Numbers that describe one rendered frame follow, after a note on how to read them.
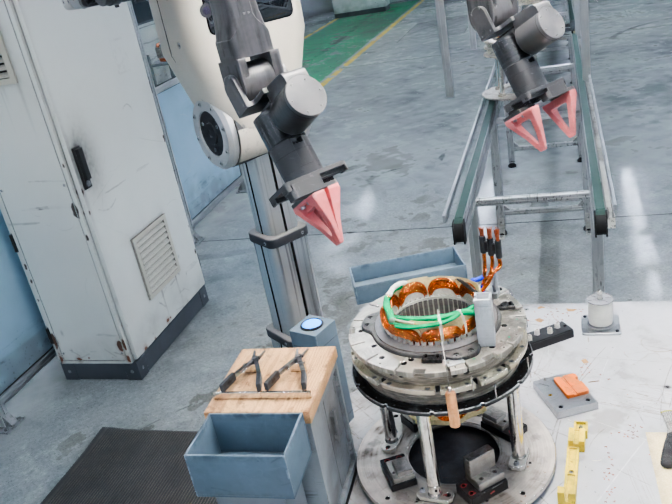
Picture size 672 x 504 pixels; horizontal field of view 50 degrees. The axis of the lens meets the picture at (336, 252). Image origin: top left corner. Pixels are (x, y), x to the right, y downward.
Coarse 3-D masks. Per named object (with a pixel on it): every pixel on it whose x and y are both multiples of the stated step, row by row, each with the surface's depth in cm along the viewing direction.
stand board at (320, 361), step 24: (240, 360) 137; (264, 360) 136; (288, 360) 134; (312, 360) 133; (240, 384) 130; (288, 384) 127; (312, 384) 126; (216, 408) 124; (240, 408) 123; (264, 408) 122; (288, 408) 120; (312, 408) 120
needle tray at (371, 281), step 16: (416, 256) 167; (432, 256) 167; (448, 256) 168; (352, 272) 167; (368, 272) 167; (384, 272) 168; (400, 272) 168; (416, 272) 167; (432, 272) 157; (448, 272) 158; (464, 272) 158; (368, 288) 157; (384, 288) 158
